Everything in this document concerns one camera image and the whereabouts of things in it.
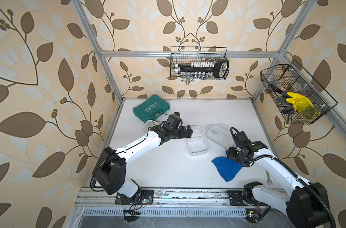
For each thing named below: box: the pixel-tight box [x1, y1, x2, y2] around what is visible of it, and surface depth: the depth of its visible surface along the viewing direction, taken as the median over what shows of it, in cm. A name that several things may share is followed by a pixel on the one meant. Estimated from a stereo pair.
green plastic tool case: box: [132, 94, 171, 124], surface depth 111 cm
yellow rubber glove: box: [285, 92, 315, 113], surface depth 68 cm
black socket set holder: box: [174, 59, 230, 79], surface depth 86 cm
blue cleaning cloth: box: [211, 156, 244, 182], surface depth 85 cm
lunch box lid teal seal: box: [205, 122, 235, 150], surface depth 101 cm
